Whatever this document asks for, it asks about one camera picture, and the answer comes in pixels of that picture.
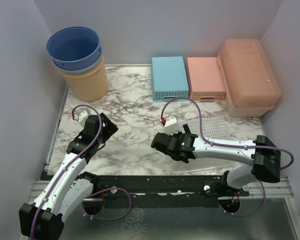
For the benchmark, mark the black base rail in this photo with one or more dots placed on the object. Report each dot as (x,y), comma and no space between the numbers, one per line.
(163,191)

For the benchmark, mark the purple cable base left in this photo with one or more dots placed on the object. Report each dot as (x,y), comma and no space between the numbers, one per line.
(116,202)

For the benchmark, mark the large orange lidded container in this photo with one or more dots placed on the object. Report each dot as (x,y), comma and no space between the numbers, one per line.
(251,86)

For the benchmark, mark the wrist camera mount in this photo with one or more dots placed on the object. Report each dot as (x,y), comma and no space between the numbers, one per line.
(82,117)
(170,126)

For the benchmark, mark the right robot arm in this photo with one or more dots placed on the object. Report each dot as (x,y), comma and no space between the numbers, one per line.
(260,159)

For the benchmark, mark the light blue perforated basket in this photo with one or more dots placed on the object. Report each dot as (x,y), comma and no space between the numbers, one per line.
(168,78)

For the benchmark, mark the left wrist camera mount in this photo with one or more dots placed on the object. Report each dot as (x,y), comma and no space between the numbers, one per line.
(82,117)

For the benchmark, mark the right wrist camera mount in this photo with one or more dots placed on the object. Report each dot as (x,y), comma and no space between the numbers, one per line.
(170,126)

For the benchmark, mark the white perforated plastic basket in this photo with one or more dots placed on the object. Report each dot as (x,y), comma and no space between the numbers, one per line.
(212,127)

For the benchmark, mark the grey-blue plastic bucket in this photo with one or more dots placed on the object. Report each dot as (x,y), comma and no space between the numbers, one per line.
(82,70)

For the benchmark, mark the orange plastic bucket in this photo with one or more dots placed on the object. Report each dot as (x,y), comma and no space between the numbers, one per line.
(90,86)

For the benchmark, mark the blue plastic bucket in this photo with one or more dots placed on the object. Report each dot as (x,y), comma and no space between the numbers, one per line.
(74,48)

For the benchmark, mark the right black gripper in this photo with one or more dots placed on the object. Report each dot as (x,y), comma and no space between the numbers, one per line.
(186,128)

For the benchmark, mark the pink perforated plastic basket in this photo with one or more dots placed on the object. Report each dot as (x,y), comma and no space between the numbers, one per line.
(205,79)

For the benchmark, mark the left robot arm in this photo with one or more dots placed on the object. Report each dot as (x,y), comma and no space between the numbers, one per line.
(45,218)

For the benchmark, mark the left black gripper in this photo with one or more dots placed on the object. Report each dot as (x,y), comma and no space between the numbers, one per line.
(109,128)

